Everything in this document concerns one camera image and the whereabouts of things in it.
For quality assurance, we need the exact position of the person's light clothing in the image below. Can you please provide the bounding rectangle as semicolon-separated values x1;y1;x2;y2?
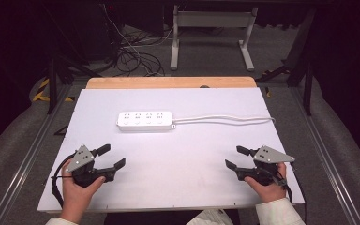
185;208;234;225

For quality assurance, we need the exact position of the white metal stand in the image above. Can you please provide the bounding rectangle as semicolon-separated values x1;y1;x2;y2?
169;4;260;72

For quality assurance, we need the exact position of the white power strip cable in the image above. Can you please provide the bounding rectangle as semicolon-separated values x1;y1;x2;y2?
172;114;277;127

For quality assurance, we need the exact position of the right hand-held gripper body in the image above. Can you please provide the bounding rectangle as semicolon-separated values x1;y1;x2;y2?
235;144;296;187

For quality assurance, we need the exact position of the black metal stand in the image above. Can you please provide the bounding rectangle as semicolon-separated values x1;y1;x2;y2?
255;7;317;117
45;46;105;115

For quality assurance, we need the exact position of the white board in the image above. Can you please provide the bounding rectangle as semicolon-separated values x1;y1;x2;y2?
37;86;306;214

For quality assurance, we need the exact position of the person's left hand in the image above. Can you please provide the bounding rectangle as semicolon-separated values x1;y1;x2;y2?
59;158;107;224

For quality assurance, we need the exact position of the white floor cable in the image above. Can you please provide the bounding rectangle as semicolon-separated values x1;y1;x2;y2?
102;3;176;65

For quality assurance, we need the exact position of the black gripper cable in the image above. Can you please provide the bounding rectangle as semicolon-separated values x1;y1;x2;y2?
51;152;76;209
271;170;294;204

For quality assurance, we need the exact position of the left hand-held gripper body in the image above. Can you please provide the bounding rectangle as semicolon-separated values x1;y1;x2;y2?
64;144;117;188

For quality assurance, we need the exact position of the aluminium floor rail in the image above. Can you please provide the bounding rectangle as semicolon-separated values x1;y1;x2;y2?
0;83;74;225
289;86;360;225

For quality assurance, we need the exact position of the person's right hand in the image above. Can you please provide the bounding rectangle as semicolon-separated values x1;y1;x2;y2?
243;161;289;204

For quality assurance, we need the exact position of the yellow black hazard tape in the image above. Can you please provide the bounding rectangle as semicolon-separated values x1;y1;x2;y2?
32;77;75;103

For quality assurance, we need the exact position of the tangle of black floor cables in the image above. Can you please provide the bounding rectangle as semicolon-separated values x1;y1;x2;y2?
113;26;167;78

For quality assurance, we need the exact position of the white power strip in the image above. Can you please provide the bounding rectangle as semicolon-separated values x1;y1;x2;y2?
115;110;177;132

